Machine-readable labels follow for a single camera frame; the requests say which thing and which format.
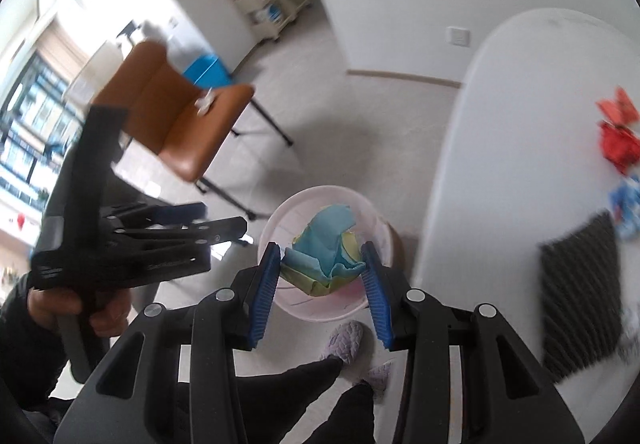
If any blue white wrapper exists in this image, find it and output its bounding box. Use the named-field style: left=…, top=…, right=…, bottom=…
left=607, top=174, right=640, bottom=241

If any blue storage box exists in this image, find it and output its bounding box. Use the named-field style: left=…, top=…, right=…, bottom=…
left=182, top=53, right=235, bottom=88

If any red snack wrapper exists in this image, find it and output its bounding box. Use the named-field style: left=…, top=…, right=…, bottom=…
left=595, top=87, right=640, bottom=125

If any person's right leg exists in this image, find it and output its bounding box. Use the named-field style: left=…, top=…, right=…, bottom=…
left=305, top=381, right=376, bottom=444

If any brown leather chair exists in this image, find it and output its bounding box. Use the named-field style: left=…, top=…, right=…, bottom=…
left=92, top=39, right=296, bottom=220

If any grey knitted cloth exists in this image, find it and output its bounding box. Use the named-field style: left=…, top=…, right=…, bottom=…
left=539, top=211, right=624, bottom=383

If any person's right purple slipper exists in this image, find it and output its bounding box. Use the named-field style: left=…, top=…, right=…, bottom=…
left=357, top=360, right=396, bottom=405

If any person's left purple slipper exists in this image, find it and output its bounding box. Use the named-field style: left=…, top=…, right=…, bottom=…
left=320, top=321, right=365, bottom=366

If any red paper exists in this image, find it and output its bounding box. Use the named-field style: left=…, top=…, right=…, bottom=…
left=597, top=119, right=640, bottom=175

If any person's left hand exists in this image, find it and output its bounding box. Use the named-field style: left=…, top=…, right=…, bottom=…
left=27, top=287, right=133, bottom=337

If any person's left leg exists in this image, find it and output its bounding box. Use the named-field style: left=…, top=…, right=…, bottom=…
left=235, top=356, right=344, bottom=444

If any large window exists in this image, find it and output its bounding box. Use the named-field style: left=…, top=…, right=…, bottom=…
left=0, top=49, right=87, bottom=210

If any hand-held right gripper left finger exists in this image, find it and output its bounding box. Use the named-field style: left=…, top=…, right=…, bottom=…
left=52, top=241, right=283, bottom=444

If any teal and yellow cloth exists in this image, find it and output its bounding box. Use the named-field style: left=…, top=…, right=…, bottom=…
left=280, top=204, right=369, bottom=298

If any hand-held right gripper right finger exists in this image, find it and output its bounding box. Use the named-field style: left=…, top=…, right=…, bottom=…
left=361, top=241, right=586, bottom=444

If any person's left forearm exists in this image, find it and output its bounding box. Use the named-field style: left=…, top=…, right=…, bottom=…
left=0, top=274, right=73, bottom=444

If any person's leg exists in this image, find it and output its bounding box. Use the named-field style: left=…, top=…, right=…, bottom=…
left=235, top=356, right=344, bottom=444
left=305, top=381, right=376, bottom=444

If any pale pink plastic bucket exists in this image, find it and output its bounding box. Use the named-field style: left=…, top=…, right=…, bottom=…
left=257, top=184, right=394, bottom=323

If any person's purple slipper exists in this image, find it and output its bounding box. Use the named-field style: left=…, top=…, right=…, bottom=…
left=320, top=321, right=365, bottom=366
left=357, top=360, right=396, bottom=405

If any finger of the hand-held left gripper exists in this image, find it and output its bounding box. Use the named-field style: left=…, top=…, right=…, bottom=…
left=112, top=217, right=249, bottom=255
left=102, top=201, right=208, bottom=230

